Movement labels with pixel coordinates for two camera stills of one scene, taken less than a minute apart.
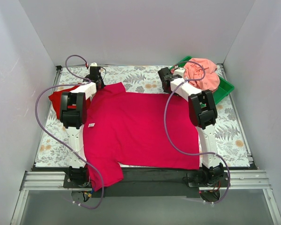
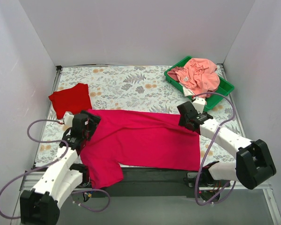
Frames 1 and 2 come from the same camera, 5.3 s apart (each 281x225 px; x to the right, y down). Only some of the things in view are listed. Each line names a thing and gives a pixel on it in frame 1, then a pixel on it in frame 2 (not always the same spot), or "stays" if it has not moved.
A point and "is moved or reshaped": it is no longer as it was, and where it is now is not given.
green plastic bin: (225, 89) stays
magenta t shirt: (127, 130) is moved or reshaped
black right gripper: (164, 75) -> (185, 115)
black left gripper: (95, 70) -> (92, 121)
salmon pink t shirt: (202, 73) stays
